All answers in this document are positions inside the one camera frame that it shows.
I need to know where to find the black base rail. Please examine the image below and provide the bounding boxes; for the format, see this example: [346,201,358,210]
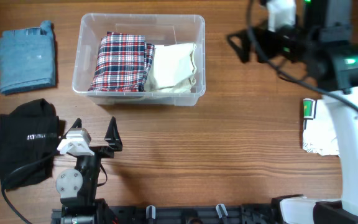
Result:
[51,203,278,224]

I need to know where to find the plaid shirt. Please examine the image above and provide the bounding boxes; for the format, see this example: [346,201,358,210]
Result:
[89,32,155,92]

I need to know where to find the folded black garment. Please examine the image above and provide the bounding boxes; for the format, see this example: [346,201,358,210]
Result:
[0,98,60,190]

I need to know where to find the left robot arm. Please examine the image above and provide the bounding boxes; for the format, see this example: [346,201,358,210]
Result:
[51,117,122,224]

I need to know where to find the cream cloth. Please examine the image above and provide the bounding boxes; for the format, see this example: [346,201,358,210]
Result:
[144,43,197,93]

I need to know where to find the clear plastic storage bin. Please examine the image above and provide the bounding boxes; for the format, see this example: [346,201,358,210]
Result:
[72,13,206,106]

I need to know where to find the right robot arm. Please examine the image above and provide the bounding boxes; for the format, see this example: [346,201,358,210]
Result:
[116,0,358,223]

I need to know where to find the white shirt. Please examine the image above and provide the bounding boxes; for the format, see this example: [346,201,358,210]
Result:
[302,98,339,156]

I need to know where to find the folded blue denim jeans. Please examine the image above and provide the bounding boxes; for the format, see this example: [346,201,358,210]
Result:
[0,21,56,95]

